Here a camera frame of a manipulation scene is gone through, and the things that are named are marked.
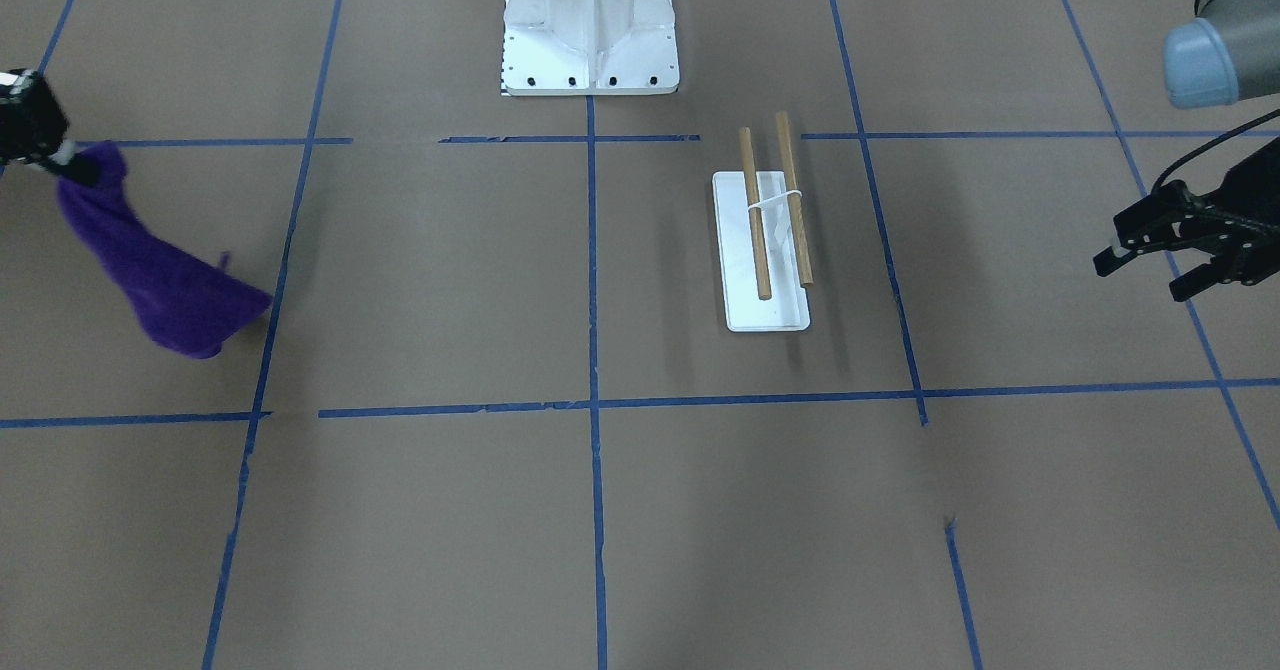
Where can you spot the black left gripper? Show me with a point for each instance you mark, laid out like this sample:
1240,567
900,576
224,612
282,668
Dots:
1243,230

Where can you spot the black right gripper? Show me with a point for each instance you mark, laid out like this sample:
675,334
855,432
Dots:
27,122

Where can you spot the purple towel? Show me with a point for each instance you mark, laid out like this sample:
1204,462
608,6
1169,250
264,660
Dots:
181,302

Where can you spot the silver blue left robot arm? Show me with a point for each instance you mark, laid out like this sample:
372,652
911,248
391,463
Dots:
1228,53

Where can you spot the wooden rack rod far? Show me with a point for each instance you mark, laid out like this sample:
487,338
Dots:
794,198

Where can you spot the wooden rack rod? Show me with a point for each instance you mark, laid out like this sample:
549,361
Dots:
759,251
794,198

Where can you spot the wooden rack rod near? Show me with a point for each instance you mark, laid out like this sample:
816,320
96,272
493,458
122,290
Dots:
759,251

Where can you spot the white rack base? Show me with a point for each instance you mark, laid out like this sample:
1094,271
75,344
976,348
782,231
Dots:
787,310

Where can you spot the white camera pillar mount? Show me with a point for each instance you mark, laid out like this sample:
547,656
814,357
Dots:
589,48

